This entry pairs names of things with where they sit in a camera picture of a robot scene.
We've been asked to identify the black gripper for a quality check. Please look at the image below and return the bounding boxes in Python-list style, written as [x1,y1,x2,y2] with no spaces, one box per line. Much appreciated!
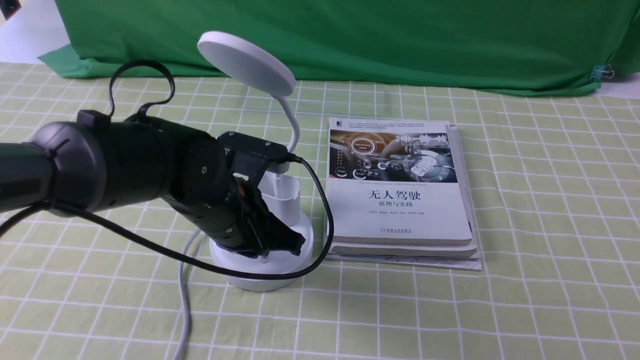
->
[165,136,306,259]

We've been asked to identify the white desk lamp with sockets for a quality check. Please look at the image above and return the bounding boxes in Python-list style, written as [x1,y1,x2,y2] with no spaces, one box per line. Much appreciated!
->
[198,30,314,292]

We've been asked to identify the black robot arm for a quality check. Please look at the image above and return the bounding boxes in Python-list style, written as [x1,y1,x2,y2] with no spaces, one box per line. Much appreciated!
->
[0,111,306,258]

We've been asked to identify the top white self-driving book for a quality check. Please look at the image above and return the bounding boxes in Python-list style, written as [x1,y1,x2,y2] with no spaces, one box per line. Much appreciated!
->
[326,117,474,246]

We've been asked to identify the bottom thin booklet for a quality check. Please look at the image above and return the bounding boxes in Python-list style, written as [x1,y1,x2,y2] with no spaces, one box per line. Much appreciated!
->
[325,124,483,271]

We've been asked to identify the green checkered tablecloth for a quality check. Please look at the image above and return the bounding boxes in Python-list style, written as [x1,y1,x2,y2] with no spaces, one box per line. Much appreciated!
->
[0,81,640,360]

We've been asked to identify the green backdrop cloth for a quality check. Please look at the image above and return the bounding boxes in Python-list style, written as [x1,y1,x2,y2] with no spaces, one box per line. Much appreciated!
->
[39,0,640,97]

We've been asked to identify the dark object top left corner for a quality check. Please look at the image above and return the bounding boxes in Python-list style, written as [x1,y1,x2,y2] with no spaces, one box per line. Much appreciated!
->
[0,0,22,20]

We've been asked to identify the teal binder clip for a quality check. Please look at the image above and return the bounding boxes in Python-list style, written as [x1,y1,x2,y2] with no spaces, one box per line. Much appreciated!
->
[589,64,615,83]

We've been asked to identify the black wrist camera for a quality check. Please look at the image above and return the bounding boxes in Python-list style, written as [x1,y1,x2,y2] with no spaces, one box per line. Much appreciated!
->
[216,131,290,188]

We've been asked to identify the white lamp power cord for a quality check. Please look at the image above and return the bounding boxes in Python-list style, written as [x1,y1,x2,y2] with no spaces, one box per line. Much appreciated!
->
[172,230,207,360]

